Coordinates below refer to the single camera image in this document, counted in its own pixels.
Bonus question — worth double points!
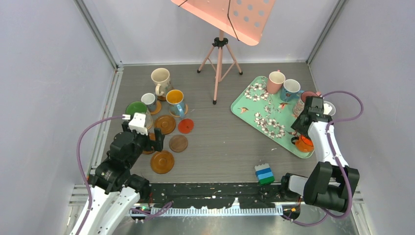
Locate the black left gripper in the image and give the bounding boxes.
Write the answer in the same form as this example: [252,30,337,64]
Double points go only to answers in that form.
[123,121,164,167]

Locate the large ridged brown wooden coaster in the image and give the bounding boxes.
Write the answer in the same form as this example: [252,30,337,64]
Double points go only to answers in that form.
[154,115,176,135]

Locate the dark walnut coaster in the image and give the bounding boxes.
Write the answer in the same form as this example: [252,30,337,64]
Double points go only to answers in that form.
[169,135,188,153]

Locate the red round paper coaster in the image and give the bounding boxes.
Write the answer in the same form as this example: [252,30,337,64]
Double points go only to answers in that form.
[178,118,194,134]

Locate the orange mug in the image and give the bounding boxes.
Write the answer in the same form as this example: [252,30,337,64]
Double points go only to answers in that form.
[291,135,314,153]

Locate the light plain wooden coaster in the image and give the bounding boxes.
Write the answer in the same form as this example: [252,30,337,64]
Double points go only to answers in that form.
[149,100,162,115]

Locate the woven rattan coaster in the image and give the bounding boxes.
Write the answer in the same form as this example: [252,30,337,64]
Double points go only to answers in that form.
[169,104,188,119]

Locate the small blue patterned mug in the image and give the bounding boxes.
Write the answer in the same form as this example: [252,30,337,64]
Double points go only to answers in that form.
[141,93,157,112]

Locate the green inside cream mug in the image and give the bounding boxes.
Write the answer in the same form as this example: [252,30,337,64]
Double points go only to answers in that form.
[125,101,154,130]

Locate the yellow inside blue mug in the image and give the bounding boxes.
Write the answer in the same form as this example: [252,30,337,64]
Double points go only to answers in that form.
[166,90,186,108]

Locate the cream shell pattern mug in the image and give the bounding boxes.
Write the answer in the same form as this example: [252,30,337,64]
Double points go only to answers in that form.
[151,68,173,97]

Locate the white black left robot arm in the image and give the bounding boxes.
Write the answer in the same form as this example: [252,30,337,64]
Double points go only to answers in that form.
[71,122,165,235]

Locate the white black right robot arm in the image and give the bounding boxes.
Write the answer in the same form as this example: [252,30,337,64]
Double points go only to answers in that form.
[279,96,360,213]

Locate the pink inside floral mug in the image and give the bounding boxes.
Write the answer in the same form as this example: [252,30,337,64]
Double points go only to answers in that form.
[293,91,322,117]

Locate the peach mug white inside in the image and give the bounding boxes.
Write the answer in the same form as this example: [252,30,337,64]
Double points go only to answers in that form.
[323,100,336,116]

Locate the white inside teal mug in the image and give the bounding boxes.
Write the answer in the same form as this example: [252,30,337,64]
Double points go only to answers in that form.
[280,79,302,102]

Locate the mint green floral tray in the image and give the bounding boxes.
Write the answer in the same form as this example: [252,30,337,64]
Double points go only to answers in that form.
[231,76,313,159]

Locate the pink white inside mug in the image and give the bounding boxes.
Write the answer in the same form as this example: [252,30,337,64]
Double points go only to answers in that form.
[266,70,286,94]

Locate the blue green toy brick stack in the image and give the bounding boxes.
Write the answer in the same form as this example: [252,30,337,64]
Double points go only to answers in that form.
[254,164,275,185]

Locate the pink music stand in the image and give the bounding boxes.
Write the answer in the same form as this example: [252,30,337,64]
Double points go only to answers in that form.
[172,0,275,105]

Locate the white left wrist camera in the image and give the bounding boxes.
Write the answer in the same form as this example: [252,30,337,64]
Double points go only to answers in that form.
[122,112,148,136]

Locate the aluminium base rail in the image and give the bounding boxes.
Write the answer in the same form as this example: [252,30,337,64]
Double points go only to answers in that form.
[69,181,365,224]

